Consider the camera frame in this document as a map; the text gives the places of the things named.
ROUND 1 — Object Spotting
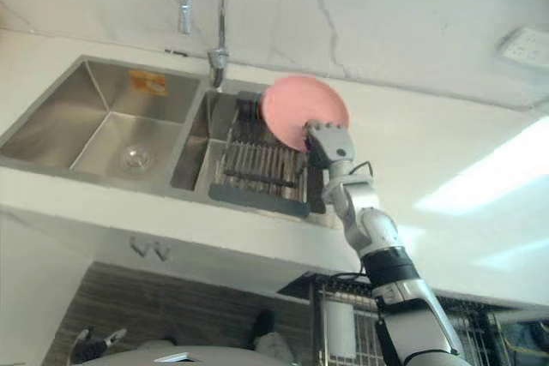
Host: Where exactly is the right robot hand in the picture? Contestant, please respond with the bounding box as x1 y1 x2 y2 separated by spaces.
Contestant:
302 120 356 170

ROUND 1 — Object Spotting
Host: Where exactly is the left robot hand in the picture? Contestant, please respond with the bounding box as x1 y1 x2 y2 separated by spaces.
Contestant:
69 326 129 363

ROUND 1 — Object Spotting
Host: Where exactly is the pink round plate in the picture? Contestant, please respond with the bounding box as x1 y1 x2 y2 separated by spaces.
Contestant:
260 76 352 153

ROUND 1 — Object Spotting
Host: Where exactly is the white cup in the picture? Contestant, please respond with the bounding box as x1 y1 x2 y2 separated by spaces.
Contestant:
322 295 356 361

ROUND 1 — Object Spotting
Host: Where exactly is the round metal sink drain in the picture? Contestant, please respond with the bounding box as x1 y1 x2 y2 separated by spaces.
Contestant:
118 143 154 175

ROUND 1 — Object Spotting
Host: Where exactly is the stainless steel double sink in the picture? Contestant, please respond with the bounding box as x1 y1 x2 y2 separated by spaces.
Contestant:
0 54 331 218

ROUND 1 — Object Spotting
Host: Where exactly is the metal dish drying rack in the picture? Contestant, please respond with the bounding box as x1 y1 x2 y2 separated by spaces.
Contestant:
208 90 311 218

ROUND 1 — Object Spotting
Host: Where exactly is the silver robot torso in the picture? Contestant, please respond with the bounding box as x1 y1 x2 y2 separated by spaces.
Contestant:
89 339 301 366

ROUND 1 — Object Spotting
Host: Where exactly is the chrome pull-down faucet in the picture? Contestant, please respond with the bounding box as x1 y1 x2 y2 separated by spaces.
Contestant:
177 0 231 89

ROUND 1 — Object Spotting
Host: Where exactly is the orange sticker label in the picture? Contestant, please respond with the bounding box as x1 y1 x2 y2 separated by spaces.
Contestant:
128 69 168 96

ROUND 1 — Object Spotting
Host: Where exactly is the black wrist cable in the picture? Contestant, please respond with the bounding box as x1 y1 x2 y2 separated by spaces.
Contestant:
347 160 374 179

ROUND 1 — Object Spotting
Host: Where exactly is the wire dishwasher rack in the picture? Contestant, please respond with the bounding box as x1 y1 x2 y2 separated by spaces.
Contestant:
277 271 549 366

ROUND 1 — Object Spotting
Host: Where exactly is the white wall power outlet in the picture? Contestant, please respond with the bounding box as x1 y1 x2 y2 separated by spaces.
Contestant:
493 26 549 70

